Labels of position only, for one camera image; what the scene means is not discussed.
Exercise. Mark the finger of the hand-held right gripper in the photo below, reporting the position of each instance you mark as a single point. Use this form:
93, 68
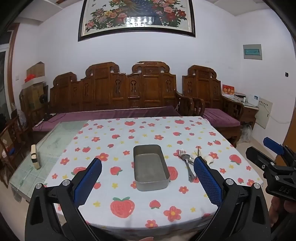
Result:
256, 156
274, 144

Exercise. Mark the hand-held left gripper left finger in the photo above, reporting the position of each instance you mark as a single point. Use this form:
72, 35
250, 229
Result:
89, 180

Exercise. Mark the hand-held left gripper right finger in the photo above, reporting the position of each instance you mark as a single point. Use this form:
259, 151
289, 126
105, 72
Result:
207, 183

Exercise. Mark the white plastic spoon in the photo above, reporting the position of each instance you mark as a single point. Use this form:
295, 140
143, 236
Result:
210, 160

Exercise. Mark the rectangular metal tray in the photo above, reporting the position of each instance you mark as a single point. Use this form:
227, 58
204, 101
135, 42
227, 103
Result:
148, 166

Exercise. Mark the person's right hand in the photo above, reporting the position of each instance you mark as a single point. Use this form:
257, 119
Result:
281, 210

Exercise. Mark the wooden door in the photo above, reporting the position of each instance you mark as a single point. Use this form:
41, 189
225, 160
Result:
290, 132

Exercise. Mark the clear plastic bag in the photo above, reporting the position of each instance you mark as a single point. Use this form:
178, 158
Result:
246, 133

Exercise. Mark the metal fork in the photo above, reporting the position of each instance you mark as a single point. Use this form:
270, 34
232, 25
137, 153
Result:
182, 153

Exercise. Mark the wooden side table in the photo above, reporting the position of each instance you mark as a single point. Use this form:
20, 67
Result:
248, 113

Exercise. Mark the strawberry print tablecloth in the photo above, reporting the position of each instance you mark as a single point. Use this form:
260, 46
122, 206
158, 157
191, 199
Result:
115, 143

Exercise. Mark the white device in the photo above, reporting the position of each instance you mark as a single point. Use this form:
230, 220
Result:
253, 100

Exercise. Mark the purple armchair cushion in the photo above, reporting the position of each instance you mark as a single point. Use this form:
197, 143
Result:
219, 115

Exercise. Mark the beige and black block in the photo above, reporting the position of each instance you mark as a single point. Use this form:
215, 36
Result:
35, 157

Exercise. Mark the flat black and white box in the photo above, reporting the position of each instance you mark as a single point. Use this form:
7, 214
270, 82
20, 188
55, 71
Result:
239, 96

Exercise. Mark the red box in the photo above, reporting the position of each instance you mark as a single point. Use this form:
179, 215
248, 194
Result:
228, 89

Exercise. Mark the wooden chair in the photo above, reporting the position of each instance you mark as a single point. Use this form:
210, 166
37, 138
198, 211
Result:
10, 143

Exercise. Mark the carved wooden sofa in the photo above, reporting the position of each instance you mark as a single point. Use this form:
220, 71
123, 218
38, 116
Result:
104, 92

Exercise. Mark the carved wooden armchair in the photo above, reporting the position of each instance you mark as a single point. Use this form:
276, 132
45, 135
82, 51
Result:
201, 85

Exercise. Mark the small black fan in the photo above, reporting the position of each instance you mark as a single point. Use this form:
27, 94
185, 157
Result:
43, 98

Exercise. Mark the large cardboard box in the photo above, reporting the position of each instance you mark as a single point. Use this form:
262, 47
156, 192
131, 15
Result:
33, 95

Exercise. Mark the small cardboard box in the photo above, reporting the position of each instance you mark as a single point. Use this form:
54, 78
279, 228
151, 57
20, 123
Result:
35, 69

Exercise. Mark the framed floral painting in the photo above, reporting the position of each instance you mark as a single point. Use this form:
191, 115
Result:
138, 14

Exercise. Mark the white wall cabinet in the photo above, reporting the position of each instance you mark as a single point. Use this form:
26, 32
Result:
264, 113

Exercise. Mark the grey wall electrical panel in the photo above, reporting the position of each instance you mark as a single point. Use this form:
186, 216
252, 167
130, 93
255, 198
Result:
252, 52

